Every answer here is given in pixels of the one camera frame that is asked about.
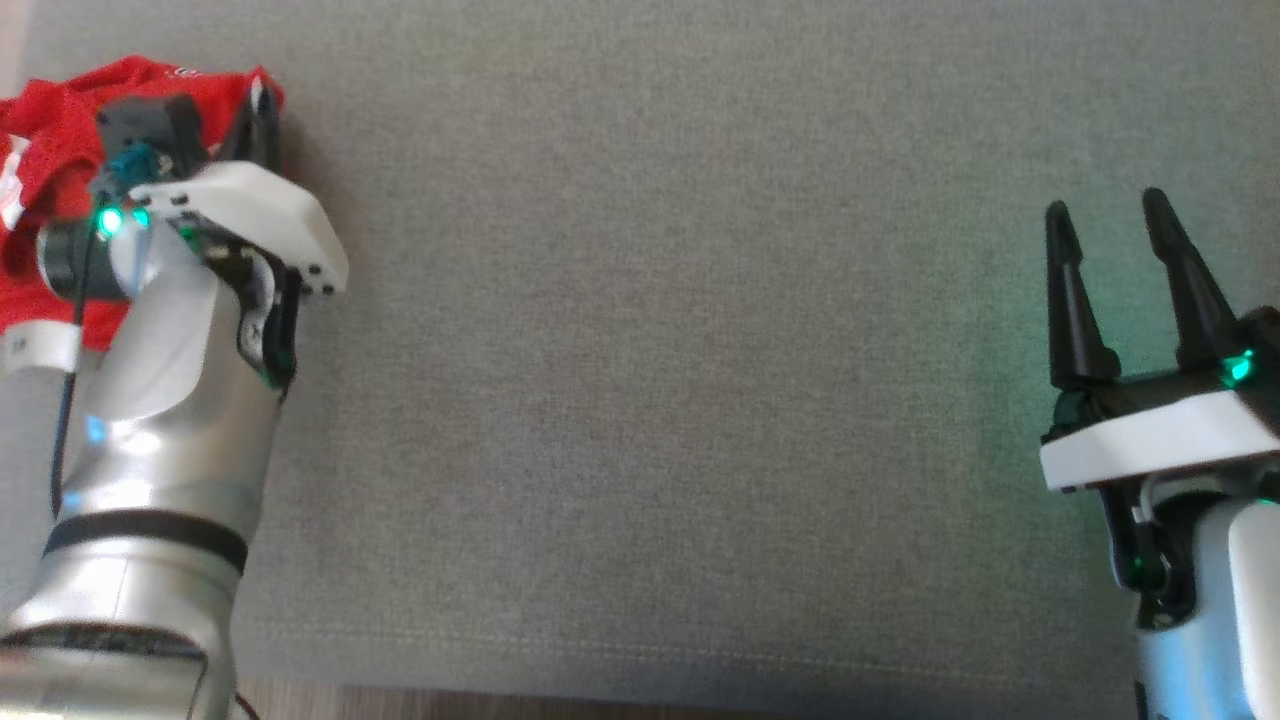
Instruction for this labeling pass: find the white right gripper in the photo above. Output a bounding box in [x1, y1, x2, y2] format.
[1040, 187, 1280, 494]

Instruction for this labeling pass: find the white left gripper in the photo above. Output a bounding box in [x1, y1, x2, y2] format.
[128, 75, 350, 298]

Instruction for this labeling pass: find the red mesh white-banded garment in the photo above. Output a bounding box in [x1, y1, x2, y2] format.
[0, 55, 287, 373]

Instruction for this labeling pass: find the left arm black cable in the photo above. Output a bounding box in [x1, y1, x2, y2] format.
[48, 143, 153, 521]

